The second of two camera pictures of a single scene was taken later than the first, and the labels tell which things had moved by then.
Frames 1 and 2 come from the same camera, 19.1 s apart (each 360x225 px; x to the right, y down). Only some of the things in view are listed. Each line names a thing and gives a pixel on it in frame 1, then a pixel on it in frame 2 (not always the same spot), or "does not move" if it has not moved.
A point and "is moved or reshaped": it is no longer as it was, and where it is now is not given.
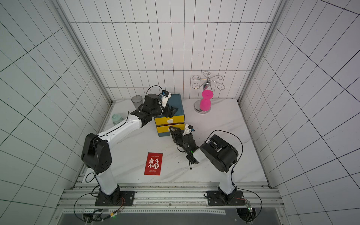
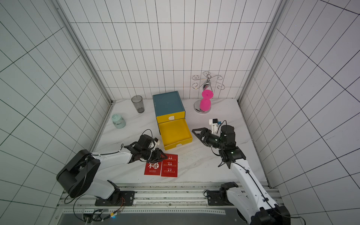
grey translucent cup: (137, 101) does not move
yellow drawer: (166, 128) is moved or reshaped
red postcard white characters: (153, 163) does not move
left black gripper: (168, 109) -> (157, 157)
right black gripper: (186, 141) -> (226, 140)
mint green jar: (116, 118) does not move
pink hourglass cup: (205, 103) does not move
